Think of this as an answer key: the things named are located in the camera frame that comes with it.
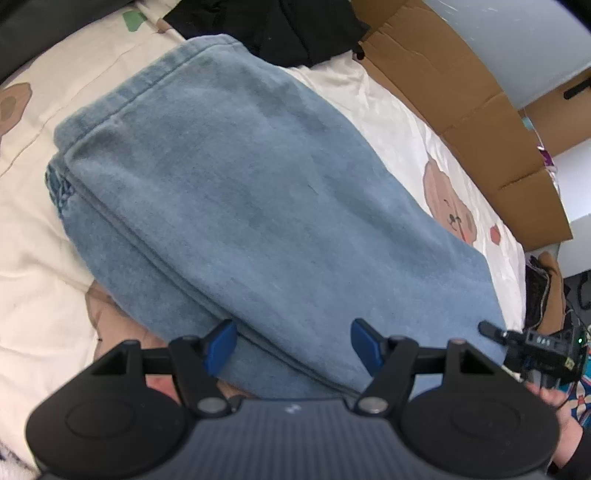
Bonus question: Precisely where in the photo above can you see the teal printed blanket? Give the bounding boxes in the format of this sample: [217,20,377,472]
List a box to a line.
[551,364,591,418]

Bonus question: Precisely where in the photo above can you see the person's right hand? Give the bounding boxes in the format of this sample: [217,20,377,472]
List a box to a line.
[526,383,585,468]

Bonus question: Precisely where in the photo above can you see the brown folded garment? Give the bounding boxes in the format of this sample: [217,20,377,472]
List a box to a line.
[536,250,565,335]

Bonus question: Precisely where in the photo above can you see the brown cardboard box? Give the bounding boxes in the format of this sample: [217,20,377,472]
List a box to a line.
[523,69,591,158]

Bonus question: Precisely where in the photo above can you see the white fluffy spotted blanket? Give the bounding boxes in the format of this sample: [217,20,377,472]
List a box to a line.
[0,436,40,480]

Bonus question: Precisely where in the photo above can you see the person's right forearm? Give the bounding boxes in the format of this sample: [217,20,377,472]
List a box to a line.
[549,443,591,480]

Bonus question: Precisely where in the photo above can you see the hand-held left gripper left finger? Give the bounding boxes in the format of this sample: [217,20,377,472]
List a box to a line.
[90,318,238,416]

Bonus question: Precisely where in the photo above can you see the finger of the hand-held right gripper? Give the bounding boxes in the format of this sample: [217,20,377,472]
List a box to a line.
[478,320,509,348]

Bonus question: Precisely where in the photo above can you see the purple white package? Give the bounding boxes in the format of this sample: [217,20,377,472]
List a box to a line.
[537,142,556,172]

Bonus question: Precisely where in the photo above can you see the flat brown cardboard sheet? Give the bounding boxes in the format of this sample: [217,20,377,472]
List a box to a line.
[353,0,575,254]

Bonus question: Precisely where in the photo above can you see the black strap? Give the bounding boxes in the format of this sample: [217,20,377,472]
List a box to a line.
[563,75,591,101]

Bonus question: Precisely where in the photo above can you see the blue denim pants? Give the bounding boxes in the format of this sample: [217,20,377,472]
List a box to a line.
[45,34,509,401]

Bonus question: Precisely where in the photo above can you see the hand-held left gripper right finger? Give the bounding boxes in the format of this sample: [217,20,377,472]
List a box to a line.
[351,318,497,414]

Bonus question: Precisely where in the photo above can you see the cream printed bed sheet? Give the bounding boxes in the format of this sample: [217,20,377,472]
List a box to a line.
[0,0,528,476]

